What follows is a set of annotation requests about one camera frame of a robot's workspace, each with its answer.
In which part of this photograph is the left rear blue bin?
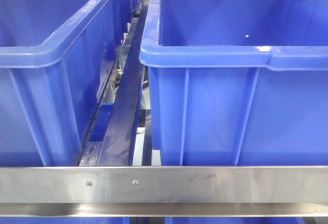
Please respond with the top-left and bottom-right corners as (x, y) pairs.
(113, 0), (139, 52)

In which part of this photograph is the right front blue bin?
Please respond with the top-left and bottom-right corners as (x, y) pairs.
(140, 0), (327, 166)

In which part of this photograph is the metal shelf divider rail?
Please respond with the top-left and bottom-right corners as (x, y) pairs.
(78, 1), (149, 167)

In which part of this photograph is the blue bin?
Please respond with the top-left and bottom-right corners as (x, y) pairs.
(140, 0), (327, 166)
(1, 0), (121, 167)
(113, 0), (139, 52)

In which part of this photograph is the left front blue bin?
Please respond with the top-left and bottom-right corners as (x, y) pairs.
(1, 0), (121, 167)

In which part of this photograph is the steel shelf front beam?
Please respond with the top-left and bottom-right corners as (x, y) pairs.
(1, 166), (327, 217)

